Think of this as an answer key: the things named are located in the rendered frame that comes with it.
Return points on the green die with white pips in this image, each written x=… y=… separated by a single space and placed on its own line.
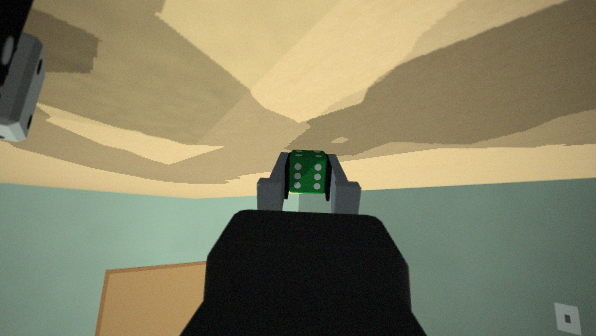
x=307 y=171

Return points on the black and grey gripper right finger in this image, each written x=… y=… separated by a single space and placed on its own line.
x=344 y=195

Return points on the tan square mat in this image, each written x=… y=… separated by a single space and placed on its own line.
x=170 y=69

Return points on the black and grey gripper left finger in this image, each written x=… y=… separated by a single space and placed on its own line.
x=272 y=191

